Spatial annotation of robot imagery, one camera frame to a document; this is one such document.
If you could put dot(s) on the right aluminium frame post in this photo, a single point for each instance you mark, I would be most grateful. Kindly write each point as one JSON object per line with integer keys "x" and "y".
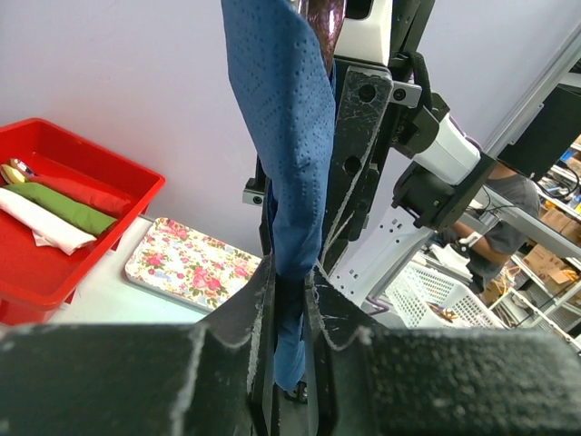
{"x": 528, "y": 107}

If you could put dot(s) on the floral cloth mat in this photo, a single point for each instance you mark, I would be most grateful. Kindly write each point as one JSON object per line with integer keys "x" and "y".
{"x": 190, "y": 267}

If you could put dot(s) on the dark blue paper napkin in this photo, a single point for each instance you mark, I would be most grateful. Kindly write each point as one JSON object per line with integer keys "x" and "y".
{"x": 286, "y": 99}

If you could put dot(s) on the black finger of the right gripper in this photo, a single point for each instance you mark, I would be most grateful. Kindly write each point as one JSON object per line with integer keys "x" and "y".
{"x": 264, "y": 227}

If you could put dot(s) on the purple iridescent fork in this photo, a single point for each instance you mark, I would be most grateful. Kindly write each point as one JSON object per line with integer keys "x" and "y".
{"x": 326, "y": 18}

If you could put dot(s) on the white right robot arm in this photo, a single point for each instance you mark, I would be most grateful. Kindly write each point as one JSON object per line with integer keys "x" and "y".
{"x": 440, "y": 180}

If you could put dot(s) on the white napkin roll with utensil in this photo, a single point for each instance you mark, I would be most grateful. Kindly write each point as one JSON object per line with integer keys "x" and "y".
{"x": 47, "y": 228}

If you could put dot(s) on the red plastic bin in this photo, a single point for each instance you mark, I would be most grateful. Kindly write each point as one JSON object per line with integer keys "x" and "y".
{"x": 36, "y": 281}

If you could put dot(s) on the white plastic basket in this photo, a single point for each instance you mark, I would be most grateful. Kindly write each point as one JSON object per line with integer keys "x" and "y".
{"x": 426, "y": 299}

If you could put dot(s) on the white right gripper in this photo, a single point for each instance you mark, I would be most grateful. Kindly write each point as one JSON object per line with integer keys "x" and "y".
{"x": 383, "y": 34}

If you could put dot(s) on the red napkin roll with spoon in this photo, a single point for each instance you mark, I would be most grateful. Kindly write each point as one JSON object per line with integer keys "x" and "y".
{"x": 17, "y": 171}

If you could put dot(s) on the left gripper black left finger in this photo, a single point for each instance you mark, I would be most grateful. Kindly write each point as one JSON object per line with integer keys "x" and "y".
{"x": 212, "y": 377}

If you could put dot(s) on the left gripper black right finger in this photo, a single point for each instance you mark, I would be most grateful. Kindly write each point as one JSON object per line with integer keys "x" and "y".
{"x": 367, "y": 379}

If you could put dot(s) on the green napkin roll with spoon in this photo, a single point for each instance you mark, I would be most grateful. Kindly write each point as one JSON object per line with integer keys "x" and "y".
{"x": 77, "y": 214}

